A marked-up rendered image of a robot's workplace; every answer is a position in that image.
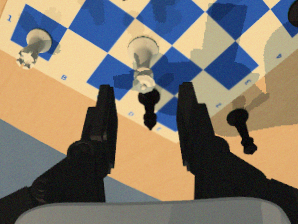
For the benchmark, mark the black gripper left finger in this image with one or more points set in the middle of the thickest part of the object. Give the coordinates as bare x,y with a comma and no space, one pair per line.
78,176

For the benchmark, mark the blue and cream chessboard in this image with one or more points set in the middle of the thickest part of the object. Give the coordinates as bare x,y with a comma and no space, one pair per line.
222,46

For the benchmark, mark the white chess rook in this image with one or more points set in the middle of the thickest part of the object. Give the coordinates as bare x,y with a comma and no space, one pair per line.
39,41

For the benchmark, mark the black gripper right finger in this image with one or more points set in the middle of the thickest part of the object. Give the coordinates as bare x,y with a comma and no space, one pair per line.
208,157

